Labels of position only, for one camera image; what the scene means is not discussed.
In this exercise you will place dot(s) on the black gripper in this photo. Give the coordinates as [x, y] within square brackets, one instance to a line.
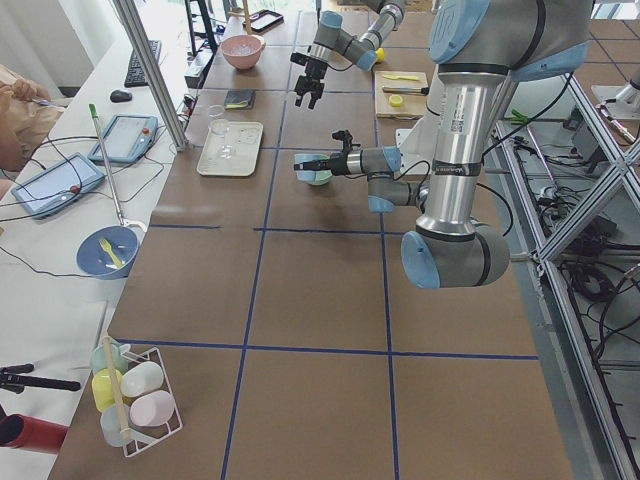
[336, 163]
[314, 67]

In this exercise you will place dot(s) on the light blue plastic cup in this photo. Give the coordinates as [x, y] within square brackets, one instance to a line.
[302, 173]

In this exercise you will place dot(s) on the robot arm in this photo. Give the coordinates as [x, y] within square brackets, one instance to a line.
[331, 38]
[482, 50]

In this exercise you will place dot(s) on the green bowl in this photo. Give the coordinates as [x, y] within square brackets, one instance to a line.
[322, 177]

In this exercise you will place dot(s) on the pink bowl with ice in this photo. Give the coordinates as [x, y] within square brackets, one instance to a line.
[243, 51]

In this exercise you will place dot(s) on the blue bowl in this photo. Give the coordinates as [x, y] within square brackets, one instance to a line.
[92, 260]

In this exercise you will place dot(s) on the dark grey folded cloth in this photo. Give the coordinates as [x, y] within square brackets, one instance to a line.
[239, 99]

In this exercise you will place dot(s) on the cream serving tray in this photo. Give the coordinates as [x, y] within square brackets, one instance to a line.
[246, 138]

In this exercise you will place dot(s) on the yellow plastic knife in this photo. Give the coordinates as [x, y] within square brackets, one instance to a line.
[401, 77]

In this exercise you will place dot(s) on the clear drinking glass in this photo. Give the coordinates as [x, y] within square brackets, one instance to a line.
[219, 128]

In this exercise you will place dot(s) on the wooden cutting board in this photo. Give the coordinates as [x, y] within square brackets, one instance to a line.
[414, 106]

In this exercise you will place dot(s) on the blue teach pendant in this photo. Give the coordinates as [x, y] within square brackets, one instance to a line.
[58, 186]
[128, 137]

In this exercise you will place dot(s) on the black computer mouse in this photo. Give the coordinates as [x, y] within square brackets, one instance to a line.
[120, 96]

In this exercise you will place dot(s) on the yellow plastic fork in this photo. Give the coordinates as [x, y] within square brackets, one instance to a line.
[108, 249]

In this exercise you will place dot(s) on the white cup in rack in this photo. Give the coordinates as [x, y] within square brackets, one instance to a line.
[141, 379]

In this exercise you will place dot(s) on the green cup in rack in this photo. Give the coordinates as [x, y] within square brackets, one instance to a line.
[98, 359]

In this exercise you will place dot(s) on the pink cup in rack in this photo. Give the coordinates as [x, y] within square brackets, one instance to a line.
[152, 409]

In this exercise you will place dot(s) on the yellow cup in rack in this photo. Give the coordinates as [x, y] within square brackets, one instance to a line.
[102, 390]

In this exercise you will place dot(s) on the clear cup in rack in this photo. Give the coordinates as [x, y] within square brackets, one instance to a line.
[110, 426]

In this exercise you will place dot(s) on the red cylinder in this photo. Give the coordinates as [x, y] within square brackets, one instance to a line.
[32, 434]

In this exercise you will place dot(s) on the black handled knife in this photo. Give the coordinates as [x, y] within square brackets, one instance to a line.
[406, 90]

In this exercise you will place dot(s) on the aluminium frame post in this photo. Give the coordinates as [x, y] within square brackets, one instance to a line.
[133, 26]

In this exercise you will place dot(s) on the white wire cup rack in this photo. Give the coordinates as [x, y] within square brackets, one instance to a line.
[144, 438]

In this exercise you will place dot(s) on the wooden rack handle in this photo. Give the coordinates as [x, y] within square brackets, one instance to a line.
[115, 390]

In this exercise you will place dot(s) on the black camera tripod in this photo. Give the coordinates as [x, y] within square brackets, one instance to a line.
[16, 378]

